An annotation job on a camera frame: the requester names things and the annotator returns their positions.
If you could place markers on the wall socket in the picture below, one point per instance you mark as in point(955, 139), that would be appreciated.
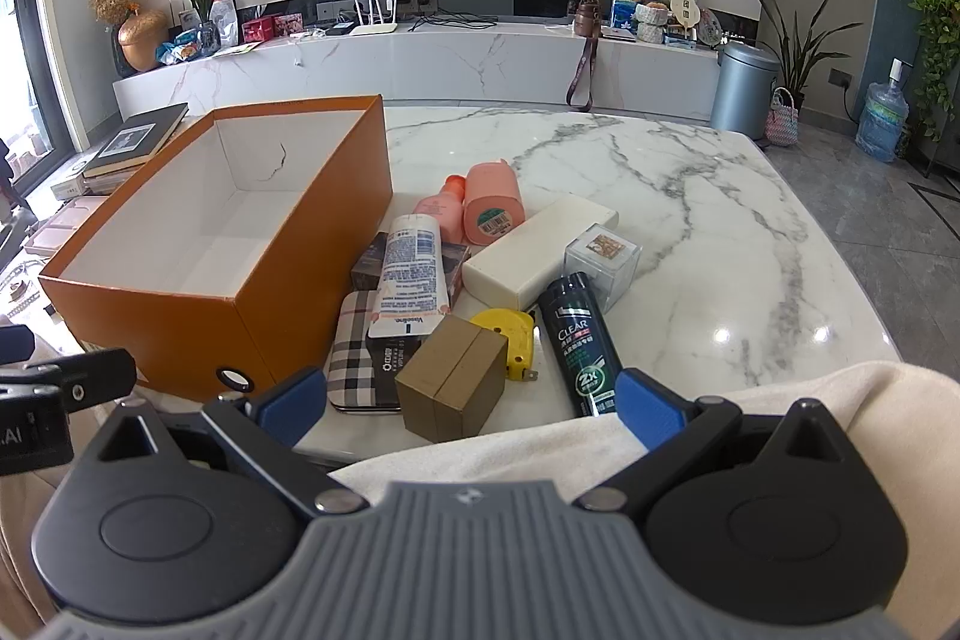
point(840, 78)

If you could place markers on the yellow tape measure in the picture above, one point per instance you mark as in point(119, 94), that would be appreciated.
point(510, 332)

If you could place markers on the white marble TV cabinet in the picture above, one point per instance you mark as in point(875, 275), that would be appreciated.
point(450, 63)

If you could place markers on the white rectangular box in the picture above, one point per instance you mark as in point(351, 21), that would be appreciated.
point(525, 257)

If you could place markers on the pink tray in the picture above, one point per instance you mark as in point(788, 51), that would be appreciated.
point(67, 224)

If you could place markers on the glass sliding door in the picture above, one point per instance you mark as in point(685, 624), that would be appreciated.
point(30, 10)

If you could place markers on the woven basket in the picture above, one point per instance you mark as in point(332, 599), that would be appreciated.
point(782, 123)

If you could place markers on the long-leaf floor plant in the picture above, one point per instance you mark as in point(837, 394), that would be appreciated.
point(799, 55)

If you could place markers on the red gift boxes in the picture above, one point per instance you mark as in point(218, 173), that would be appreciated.
point(274, 25)

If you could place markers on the white stone pot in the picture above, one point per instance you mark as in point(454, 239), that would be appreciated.
point(651, 21)

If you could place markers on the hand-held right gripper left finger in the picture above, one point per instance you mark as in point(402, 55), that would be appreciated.
point(289, 396)

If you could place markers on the white router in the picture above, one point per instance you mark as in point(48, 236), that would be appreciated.
point(375, 27)

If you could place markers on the leafy climbing plant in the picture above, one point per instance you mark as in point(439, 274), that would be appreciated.
point(937, 48)

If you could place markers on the orange cardboard box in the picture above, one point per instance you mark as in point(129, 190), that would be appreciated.
point(300, 317)

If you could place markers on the brown cardboard cube box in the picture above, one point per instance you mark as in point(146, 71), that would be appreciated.
point(450, 377)

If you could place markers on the large pink bottle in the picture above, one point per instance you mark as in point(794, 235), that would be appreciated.
point(491, 197)

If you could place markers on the white bag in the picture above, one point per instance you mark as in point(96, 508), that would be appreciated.
point(225, 14)

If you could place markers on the small black device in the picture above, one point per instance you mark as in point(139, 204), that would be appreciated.
point(341, 30)

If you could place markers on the gold vase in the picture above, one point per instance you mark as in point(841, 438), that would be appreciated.
point(142, 40)

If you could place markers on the dark green shampoo bottle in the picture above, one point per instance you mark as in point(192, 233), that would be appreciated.
point(581, 340)

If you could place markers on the water jug with pump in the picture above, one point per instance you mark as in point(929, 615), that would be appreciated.
point(881, 119)

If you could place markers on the grey trash can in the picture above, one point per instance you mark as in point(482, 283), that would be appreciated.
point(742, 93)

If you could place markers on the small pink bottle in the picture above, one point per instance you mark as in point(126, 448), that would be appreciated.
point(442, 209)

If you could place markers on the white lotion tube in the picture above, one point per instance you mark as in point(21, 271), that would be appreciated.
point(409, 272)

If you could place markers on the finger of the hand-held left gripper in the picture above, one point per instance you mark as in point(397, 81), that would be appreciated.
point(15, 344)
point(82, 377)

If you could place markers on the cream cloth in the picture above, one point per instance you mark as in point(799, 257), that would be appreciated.
point(825, 385)

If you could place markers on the clear plastic cube box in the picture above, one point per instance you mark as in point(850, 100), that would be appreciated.
point(604, 280)

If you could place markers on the black book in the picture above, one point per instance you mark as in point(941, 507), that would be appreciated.
point(135, 141)

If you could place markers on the round hand fan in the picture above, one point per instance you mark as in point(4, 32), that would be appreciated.
point(685, 10)

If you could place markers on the blue snack packets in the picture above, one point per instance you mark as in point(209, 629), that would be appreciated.
point(180, 48)

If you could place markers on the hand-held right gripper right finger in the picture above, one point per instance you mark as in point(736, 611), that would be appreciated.
point(645, 404)

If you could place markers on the plaid case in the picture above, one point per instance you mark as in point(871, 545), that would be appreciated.
point(349, 355)

